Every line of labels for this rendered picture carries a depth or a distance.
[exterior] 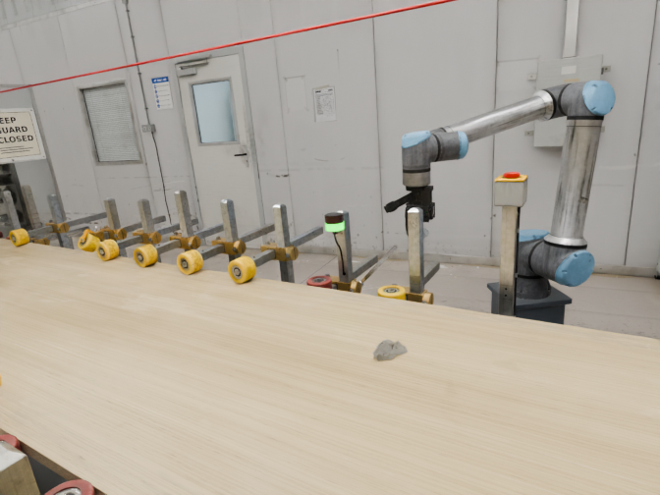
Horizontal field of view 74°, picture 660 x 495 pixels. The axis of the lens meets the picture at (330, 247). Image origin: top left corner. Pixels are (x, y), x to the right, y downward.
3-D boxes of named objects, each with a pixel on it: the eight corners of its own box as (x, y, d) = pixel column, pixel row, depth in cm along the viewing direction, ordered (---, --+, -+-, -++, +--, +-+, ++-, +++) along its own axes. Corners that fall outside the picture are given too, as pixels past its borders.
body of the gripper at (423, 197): (428, 224, 141) (427, 188, 138) (403, 223, 146) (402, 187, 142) (435, 219, 148) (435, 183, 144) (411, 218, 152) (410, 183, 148)
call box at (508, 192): (498, 203, 119) (499, 174, 116) (526, 203, 115) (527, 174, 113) (493, 208, 113) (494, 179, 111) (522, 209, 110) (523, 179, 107)
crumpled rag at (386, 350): (390, 339, 102) (390, 329, 101) (412, 350, 97) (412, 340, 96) (361, 353, 97) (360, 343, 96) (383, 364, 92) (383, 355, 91)
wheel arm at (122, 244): (194, 223, 225) (192, 216, 224) (199, 223, 223) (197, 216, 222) (104, 252, 185) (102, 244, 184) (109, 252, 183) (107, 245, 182)
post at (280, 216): (292, 324, 170) (278, 202, 156) (300, 326, 168) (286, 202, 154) (287, 328, 167) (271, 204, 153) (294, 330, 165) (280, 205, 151)
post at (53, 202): (75, 277, 246) (52, 192, 232) (79, 278, 244) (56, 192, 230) (69, 280, 243) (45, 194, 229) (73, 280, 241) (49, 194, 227)
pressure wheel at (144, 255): (146, 240, 173) (160, 251, 170) (143, 254, 177) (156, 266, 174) (134, 244, 168) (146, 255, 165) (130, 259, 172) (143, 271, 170)
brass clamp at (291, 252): (271, 253, 166) (269, 242, 165) (300, 257, 160) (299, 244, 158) (260, 259, 161) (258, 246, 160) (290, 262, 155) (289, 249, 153)
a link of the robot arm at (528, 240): (529, 261, 199) (532, 224, 193) (559, 273, 183) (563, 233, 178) (501, 267, 194) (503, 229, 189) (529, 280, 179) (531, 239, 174)
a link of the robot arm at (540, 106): (557, 82, 172) (406, 132, 158) (583, 79, 160) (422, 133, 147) (560, 111, 176) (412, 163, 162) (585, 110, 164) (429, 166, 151)
